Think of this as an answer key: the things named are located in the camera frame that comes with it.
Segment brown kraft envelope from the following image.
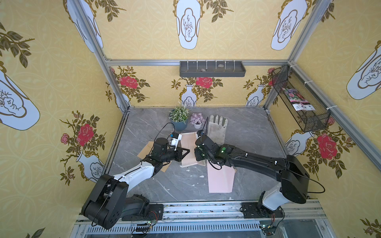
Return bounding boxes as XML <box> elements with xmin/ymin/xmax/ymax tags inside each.
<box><xmin>138</xmin><ymin>141</ymin><xmax>171</xmax><ymax>173</ymax></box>

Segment pink envelope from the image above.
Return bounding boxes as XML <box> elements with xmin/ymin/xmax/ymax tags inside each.
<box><xmin>207</xmin><ymin>164</ymin><xmax>236</xmax><ymax>193</ymax></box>

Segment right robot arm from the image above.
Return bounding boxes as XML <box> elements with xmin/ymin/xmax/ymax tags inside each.
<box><xmin>194</xmin><ymin>135</ymin><xmax>317</xmax><ymax>212</ymax></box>

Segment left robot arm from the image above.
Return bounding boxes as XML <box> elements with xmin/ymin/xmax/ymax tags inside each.
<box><xmin>81</xmin><ymin>138</ymin><xmax>190</xmax><ymax>230</ymax></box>

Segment dirty white work glove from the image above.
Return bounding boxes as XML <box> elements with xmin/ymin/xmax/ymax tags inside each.
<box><xmin>207</xmin><ymin>115</ymin><xmax>228</xmax><ymax>145</ymax></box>

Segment purple flowers in white pot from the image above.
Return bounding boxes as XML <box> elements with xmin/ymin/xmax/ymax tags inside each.
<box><xmin>190</xmin><ymin>113</ymin><xmax>205</xmax><ymax>129</ymax></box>

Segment green plant in blue pot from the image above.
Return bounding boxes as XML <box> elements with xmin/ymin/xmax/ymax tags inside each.
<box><xmin>169</xmin><ymin>106</ymin><xmax>189</xmax><ymax>131</ymax></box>

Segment seed packet in basket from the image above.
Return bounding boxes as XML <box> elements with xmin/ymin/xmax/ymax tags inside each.
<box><xmin>283</xmin><ymin>88</ymin><xmax>315</xmax><ymax>111</ymax></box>

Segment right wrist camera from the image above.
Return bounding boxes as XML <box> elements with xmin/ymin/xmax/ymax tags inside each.
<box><xmin>197</xmin><ymin>130</ymin><xmax>207</xmax><ymax>137</ymax></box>

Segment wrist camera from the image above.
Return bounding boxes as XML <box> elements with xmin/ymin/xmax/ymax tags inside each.
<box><xmin>197</xmin><ymin>130</ymin><xmax>207</xmax><ymax>137</ymax></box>
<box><xmin>170</xmin><ymin>132</ymin><xmax>182</xmax><ymax>151</ymax></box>

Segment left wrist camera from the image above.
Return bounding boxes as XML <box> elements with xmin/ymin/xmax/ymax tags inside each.
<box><xmin>170</xmin><ymin>132</ymin><xmax>182</xmax><ymax>151</ymax></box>

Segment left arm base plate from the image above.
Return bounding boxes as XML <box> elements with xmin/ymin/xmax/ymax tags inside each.
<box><xmin>122</xmin><ymin>204</ymin><xmax>164</xmax><ymax>221</ymax></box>

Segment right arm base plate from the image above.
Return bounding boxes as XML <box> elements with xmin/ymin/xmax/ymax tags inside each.
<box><xmin>240</xmin><ymin>202</ymin><xmax>284</xmax><ymax>219</ymax></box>

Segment grey wall shelf tray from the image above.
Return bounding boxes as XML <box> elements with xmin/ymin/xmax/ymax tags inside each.
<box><xmin>179</xmin><ymin>60</ymin><xmax>247</xmax><ymax>77</ymax></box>

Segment black wire mesh basket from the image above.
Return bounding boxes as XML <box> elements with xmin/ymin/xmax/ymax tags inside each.
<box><xmin>270</xmin><ymin>65</ymin><xmax>330</xmax><ymax>132</ymax></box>

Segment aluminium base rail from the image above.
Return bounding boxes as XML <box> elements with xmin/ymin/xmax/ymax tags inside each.
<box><xmin>70</xmin><ymin>199</ymin><xmax>336</xmax><ymax>238</ymax></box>

